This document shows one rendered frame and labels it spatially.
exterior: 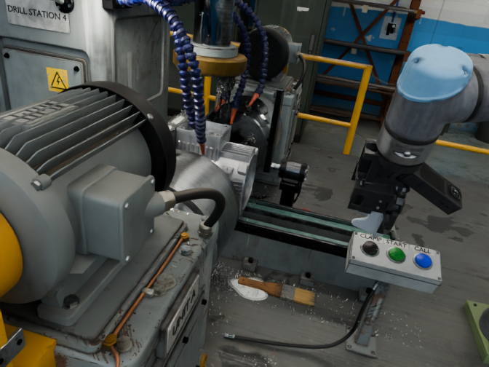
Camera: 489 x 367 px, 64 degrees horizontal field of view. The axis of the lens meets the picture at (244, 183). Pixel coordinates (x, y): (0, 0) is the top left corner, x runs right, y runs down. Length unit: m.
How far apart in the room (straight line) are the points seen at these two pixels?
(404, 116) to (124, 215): 0.37
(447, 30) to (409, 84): 5.57
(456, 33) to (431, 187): 5.52
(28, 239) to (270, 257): 0.81
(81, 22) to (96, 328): 0.66
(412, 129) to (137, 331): 0.41
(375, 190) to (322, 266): 0.48
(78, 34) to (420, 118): 0.70
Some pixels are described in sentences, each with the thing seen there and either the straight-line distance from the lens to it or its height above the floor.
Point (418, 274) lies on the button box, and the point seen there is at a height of 1.05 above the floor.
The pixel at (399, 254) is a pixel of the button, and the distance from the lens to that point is 0.82.
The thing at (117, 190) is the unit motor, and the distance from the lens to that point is 0.38.
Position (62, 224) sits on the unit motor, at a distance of 0.36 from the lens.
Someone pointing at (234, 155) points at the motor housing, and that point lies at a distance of 1.01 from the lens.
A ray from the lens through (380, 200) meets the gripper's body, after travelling 0.65.
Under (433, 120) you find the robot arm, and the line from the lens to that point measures 0.55.
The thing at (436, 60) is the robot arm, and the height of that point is 1.44.
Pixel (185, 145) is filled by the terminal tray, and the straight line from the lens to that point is 1.03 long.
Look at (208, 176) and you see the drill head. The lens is 0.78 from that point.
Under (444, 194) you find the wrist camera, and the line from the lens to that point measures 0.67.
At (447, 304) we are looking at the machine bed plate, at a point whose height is 0.80.
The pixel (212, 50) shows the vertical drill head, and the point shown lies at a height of 1.35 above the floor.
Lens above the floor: 1.50
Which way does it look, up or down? 27 degrees down
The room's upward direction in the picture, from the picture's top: 8 degrees clockwise
